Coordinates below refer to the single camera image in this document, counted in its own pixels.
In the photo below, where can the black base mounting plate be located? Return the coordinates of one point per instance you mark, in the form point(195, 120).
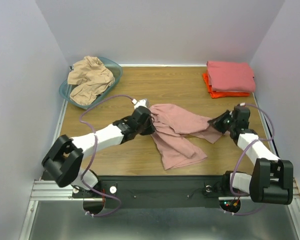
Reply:
point(170, 191)

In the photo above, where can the folded orange t shirt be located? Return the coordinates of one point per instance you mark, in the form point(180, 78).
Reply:
point(216, 94)

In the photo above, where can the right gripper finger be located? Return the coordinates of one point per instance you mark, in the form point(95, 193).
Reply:
point(220, 119)
point(218, 125)

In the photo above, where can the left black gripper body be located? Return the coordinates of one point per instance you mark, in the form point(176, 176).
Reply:
point(147, 123)

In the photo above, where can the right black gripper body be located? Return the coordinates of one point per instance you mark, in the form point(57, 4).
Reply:
point(221, 123)

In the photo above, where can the beige t shirt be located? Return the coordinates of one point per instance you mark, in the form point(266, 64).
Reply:
point(91, 78)

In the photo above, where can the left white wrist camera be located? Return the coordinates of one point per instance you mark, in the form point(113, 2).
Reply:
point(140, 103)

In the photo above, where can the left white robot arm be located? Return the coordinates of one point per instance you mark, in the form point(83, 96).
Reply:
point(64, 159)

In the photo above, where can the teal plastic basket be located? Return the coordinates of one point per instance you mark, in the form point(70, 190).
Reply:
point(65, 89)

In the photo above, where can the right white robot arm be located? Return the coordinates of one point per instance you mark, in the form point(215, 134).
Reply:
point(272, 179)

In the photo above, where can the folded salmon pink t shirt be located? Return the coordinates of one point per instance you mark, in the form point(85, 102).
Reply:
point(231, 76)

